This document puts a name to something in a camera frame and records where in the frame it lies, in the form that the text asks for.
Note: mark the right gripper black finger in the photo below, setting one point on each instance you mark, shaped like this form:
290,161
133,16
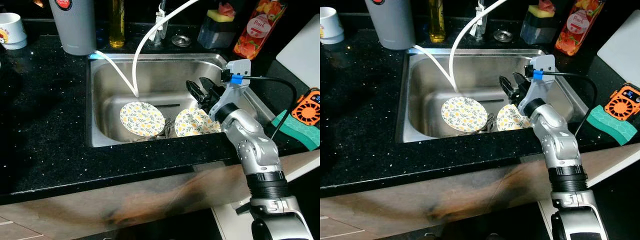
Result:
210,87
509,91
197,96
521,82

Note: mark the large lemon print plate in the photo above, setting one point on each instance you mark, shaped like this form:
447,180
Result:
510,120
192,124

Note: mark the small lemon print plate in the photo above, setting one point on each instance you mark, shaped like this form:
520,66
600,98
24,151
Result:
142,119
464,114

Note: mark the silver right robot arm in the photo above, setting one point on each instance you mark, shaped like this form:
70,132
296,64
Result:
257,150
562,150

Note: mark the stainless steel sink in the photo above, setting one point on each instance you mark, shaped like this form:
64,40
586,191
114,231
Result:
160,75
480,70

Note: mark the metal fork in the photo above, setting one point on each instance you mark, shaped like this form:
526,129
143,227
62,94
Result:
492,123
169,127

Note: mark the round metal counter hole cover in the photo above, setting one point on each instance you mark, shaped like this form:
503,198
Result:
503,35
181,41

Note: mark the dark clear soap dispenser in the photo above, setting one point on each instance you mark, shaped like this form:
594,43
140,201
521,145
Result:
536,31
215,36

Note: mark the orange peach soap bottle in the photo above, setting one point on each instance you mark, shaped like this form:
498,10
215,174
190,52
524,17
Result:
575,32
252,37

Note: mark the chrome sink faucet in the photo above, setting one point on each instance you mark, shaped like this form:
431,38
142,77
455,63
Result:
480,22
160,27

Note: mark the yellow pink dish sponge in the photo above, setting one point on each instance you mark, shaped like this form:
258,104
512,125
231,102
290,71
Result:
221,12
543,9

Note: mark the thin white tube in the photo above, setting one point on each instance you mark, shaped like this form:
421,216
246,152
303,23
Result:
115,70
434,66

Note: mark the green scouring sponge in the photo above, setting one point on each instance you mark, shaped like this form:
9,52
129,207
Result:
610,126
297,131

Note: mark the orange black handheld fan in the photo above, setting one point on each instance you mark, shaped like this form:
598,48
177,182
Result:
306,107
622,104

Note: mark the yellow oil glass bottle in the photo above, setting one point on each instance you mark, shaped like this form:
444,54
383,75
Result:
117,27
437,25

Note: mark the white cutting board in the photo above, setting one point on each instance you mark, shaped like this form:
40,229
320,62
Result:
302,55
622,50

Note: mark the grey tumbler with red logo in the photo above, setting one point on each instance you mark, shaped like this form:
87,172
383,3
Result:
72,30
390,27

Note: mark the white printed mug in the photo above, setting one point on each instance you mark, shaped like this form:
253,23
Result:
12,30
330,25

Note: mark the wooden cabinet front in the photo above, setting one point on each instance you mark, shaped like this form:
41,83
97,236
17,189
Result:
100,210
400,210

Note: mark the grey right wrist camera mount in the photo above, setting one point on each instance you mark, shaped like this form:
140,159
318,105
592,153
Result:
239,67
545,62

